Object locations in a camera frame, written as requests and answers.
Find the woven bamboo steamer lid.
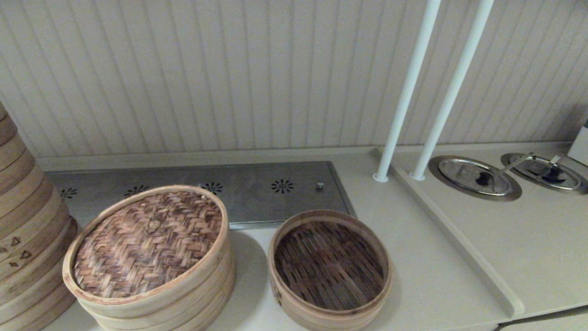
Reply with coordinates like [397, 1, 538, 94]
[63, 185, 229, 305]

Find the small bamboo steamer basket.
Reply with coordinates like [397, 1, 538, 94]
[268, 210, 394, 331]

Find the bamboo steamer basket with liner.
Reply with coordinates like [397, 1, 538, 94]
[77, 228, 236, 331]

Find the perforated stainless steel steam plate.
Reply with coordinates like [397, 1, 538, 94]
[45, 161, 357, 230]

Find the white metal pole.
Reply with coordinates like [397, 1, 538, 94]
[373, 0, 441, 183]
[410, 0, 495, 181]

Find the tall stack of bamboo steamers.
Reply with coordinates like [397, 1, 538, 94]
[0, 102, 81, 331]

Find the white container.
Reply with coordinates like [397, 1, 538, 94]
[568, 120, 588, 166]

